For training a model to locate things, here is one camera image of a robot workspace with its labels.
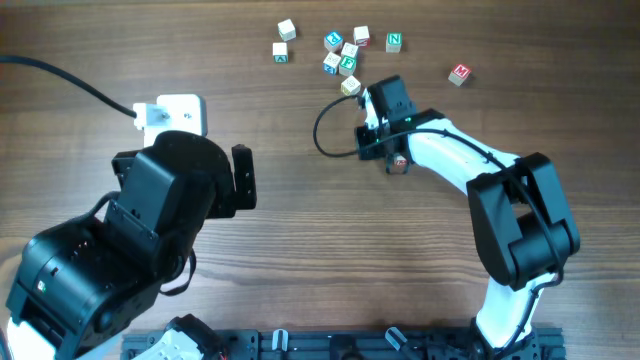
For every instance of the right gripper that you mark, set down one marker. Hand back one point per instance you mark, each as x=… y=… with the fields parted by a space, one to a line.
x=364 y=150

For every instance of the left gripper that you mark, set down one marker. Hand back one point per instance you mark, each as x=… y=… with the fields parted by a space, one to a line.
x=245 y=194

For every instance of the block with red M side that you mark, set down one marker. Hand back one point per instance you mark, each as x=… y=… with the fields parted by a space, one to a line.
x=400 y=164

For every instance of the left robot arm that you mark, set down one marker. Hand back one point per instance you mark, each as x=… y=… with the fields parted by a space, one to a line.
x=82 y=282

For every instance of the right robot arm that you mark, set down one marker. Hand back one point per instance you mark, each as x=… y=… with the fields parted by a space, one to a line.
x=523 y=227

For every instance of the yellow bordered block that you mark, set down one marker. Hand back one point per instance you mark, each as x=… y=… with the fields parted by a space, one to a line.
x=350 y=86

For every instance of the green letter F block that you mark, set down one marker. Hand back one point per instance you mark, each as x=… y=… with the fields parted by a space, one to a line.
x=347 y=66

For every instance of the block with blue side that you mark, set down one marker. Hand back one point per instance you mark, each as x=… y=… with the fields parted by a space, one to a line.
x=331 y=63

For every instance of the white picture block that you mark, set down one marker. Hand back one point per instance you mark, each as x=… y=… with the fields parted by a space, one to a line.
x=349 y=50

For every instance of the green letter N block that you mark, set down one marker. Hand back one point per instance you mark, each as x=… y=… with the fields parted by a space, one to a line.
x=394 y=41

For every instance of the red letter M block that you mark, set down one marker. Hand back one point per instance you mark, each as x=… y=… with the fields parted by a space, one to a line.
x=459 y=74

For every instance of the blue letter P block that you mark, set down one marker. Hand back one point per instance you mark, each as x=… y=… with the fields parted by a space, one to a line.
x=333 y=41

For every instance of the block with green letter side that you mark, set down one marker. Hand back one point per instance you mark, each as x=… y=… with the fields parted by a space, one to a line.
x=280 y=52

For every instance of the plain white wooden block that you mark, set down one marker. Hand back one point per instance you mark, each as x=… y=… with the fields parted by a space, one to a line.
x=287 y=30

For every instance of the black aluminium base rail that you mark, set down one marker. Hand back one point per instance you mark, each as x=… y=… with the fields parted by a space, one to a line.
x=440 y=343

